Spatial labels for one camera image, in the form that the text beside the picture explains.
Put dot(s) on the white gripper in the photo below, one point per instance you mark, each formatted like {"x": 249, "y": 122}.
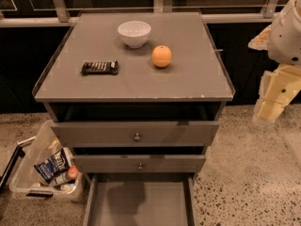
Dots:
{"x": 286, "y": 37}

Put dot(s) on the orange fruit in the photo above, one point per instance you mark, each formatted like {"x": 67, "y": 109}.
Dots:
{"x": 161, "y": 56}

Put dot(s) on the grey drawer cabinet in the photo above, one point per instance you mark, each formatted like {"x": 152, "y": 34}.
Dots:
{"x": 193, "y": 87}

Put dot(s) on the grey top drawer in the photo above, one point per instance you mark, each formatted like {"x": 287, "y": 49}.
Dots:
{"x": 135, "y": 133}

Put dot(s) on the grey drawer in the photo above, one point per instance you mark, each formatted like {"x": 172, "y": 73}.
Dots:
{"x": 135, "y": 133}
{"x": 138, "y": 163}
{"x": 141, "y": 199}

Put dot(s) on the grey middle drawer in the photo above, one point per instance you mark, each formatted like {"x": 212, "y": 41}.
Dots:
{"x": 138, "y": 163}

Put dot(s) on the grey bottom drawer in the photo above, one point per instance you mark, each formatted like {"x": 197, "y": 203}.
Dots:
{"x": 141, "y": 199}

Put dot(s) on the white ceramic bowl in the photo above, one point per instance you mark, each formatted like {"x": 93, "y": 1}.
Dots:
{"x": 134, "y": 33}

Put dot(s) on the black snack bar packet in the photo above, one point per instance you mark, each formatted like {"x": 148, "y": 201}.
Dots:
{"x": 100, "y": 67}

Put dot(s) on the red apple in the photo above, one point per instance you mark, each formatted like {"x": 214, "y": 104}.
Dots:
{"x": 72, "y": 173}

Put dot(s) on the blue chip bag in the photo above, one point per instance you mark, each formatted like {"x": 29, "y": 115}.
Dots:
{"x": 54, "y": 165}

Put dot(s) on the clear plastic bin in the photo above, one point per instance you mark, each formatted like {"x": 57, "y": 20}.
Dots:
{"x": 28, "y": 181}

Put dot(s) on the metal railing frame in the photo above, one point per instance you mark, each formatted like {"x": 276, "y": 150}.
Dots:
{"x": 34, "y": 13}

